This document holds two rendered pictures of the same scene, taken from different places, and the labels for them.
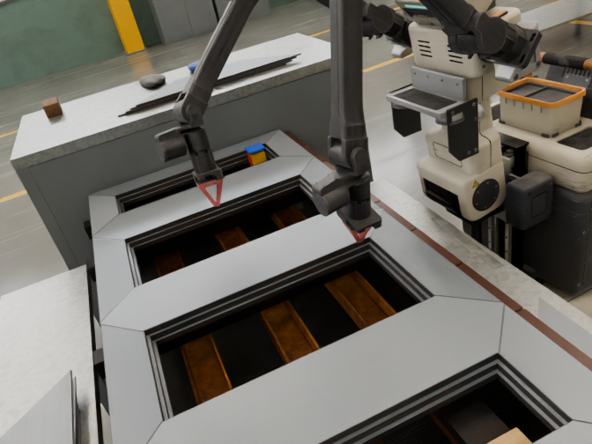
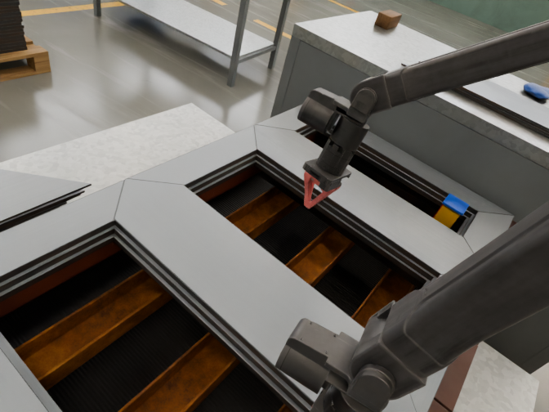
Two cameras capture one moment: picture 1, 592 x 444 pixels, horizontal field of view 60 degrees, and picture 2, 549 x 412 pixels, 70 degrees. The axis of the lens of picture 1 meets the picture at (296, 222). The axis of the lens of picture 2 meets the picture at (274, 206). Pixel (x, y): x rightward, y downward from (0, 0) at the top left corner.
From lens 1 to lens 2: 73 cm
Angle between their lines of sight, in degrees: 35
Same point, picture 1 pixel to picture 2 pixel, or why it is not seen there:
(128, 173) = not seen: hidden behind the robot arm
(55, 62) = (508, 21)
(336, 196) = (301, 368)
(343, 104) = (439, 302)
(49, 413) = (33, 191)
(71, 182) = (315, 79)
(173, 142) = (319, 109)
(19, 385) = (87, 158)
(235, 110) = (494, 156)
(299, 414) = not seen: outside the picture
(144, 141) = not seen: hidden behind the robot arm
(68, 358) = (122, 176)
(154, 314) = (141, 219)
